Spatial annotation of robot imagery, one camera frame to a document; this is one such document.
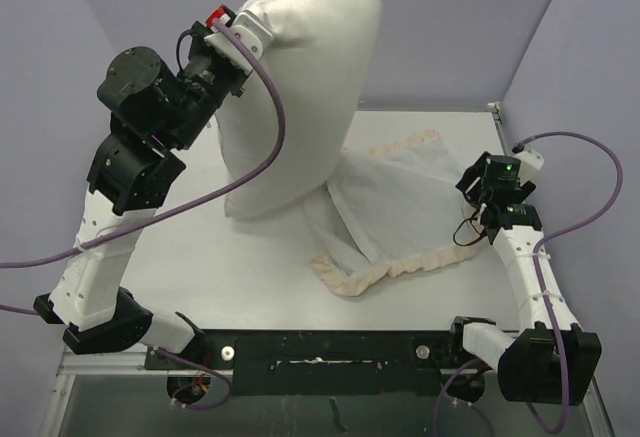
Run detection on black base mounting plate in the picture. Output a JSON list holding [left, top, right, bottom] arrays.
[[144, 327, 504, 398]]

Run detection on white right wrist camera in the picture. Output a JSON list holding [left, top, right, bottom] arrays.
[[512, 144, 544, 185]]

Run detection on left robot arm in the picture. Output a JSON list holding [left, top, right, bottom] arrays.
[[34, 22, 246, 368]]

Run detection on grey pillowcase with cream ruffle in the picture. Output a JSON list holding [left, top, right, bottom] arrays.
[[302, 130, 482, 297]]

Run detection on aluminium front frame rail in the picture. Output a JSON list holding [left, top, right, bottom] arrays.
[[42, 331, 614, 437]]

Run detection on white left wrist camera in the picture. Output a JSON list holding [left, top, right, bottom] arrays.
[[204, 6, 273, 74]]

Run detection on aluminium table edge rail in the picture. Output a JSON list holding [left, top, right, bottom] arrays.
[[487, 100, 569, 331]]

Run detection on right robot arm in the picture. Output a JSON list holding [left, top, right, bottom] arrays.
[[445, 151, 602, 406]]

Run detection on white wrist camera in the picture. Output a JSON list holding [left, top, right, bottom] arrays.
[[512, 144, 544, 185], [204, 6, 273, 74]]

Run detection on white pillow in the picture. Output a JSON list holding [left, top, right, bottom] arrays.
[[224, 0, 383, 221]]

